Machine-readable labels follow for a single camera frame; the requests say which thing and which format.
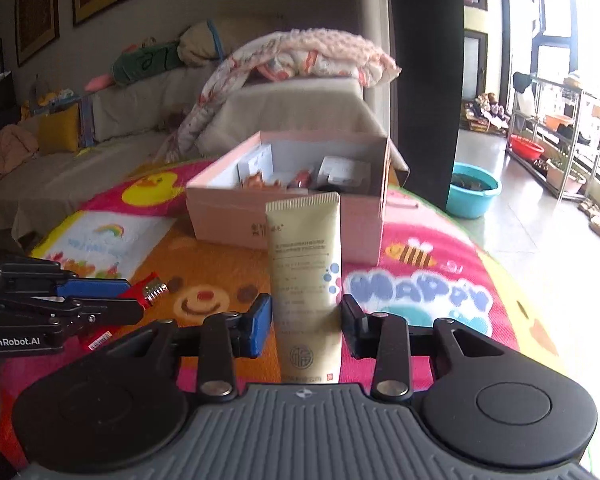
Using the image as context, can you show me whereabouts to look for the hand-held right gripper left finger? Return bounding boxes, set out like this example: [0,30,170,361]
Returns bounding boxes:
[102,292,274,402]

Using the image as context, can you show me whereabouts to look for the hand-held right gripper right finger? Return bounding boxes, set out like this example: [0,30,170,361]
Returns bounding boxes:
[341,294,509,402]

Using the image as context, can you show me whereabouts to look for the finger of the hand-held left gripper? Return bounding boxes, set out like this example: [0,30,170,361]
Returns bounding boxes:
[0,256,132,300]
[0,290,145,334]

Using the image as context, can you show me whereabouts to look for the red packet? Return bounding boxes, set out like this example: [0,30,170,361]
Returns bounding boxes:
[77,272,170,354]

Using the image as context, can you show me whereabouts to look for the beige cream tube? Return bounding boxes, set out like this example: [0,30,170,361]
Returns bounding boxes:
[265,191,344,386]

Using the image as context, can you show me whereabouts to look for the pink cardboard box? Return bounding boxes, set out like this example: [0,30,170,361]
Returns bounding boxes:
[185,130,411,267]

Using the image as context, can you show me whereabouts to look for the brown small item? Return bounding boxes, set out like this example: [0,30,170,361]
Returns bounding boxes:
[242,172,286,190]

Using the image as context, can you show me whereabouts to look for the red lipstick bottle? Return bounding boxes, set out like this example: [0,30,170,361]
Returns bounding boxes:
[287,169,315,192]

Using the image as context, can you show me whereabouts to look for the small white box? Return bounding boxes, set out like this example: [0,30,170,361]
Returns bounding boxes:
[316,156,372,189]

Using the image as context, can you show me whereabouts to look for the colourful printed blanket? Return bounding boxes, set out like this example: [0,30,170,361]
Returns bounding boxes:
[0,157,569,461]

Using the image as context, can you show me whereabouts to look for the yellow cushion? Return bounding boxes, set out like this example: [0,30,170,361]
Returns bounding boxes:
[37,105,81,156]

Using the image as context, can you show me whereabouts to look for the peach cloth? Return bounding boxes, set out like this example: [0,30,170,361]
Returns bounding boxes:
[0,125,41,197]

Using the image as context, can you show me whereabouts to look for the white printed card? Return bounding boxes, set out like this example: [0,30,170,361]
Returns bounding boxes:
[236,145,274,184]

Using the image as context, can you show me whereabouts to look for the beige sofa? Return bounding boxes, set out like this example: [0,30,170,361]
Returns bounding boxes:
[0,12,392,242]

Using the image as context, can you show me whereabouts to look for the teal plastic basin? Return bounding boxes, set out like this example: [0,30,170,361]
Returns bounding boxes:
[446,161,503,220]

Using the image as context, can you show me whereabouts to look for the green plush toy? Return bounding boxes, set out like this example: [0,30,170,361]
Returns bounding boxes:
[87,42,182,92]

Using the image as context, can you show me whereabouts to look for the red plastic basin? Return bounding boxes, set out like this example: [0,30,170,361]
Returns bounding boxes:
[509,134,545,162]

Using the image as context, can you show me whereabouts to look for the pile of plush toys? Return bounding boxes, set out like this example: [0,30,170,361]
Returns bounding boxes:
[462,92,511,134]

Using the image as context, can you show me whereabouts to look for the potted plants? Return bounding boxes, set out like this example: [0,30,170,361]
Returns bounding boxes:
[545,152,589,196]

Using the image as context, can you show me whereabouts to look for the floral quilt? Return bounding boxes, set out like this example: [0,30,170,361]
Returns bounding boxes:
[160,30,402,164]

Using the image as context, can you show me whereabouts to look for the beige pillow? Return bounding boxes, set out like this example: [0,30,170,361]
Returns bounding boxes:
[177,14,287,67]

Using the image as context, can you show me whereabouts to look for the beige curtain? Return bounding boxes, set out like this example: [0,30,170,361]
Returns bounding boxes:
[356,0,399,136]

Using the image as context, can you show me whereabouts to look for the metal rack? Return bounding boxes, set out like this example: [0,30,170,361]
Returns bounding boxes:
[507,72,600,202]

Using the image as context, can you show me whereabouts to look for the blue strap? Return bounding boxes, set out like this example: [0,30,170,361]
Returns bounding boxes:
[207,20,226,62]

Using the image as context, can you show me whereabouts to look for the tall framed wall picture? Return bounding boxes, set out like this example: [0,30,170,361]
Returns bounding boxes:
[14,0,61,68]

